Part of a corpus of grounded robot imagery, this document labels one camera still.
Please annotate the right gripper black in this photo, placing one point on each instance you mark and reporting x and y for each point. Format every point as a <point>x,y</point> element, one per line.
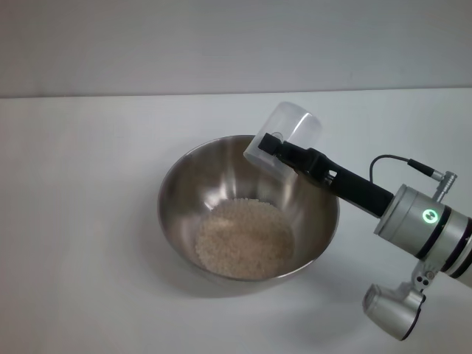
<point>361,191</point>

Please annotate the stainless steel mixing bowl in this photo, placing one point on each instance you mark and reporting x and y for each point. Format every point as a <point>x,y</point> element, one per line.
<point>177,206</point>

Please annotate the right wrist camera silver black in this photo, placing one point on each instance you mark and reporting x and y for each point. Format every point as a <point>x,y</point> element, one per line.
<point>394,306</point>

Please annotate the clear plastic measuring cup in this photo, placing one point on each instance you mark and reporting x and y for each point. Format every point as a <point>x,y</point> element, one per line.
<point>295,118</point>

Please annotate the white uncooked rice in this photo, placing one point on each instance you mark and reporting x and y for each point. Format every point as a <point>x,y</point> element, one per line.
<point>243,239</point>

